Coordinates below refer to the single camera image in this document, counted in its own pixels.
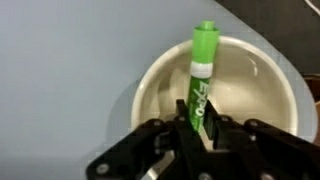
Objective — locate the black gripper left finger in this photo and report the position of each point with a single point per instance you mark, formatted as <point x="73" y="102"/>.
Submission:
<point x="140" y="150"/>

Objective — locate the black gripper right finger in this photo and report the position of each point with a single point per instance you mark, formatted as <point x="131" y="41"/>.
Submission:
<point x="260" y="150"/>

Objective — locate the green Expo marker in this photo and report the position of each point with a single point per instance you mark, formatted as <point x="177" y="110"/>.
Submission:
<point x="204" y="46"/>

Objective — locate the cream ceramic bowl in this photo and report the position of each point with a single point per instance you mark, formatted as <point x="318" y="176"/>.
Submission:
<point x="246" y="86"/>

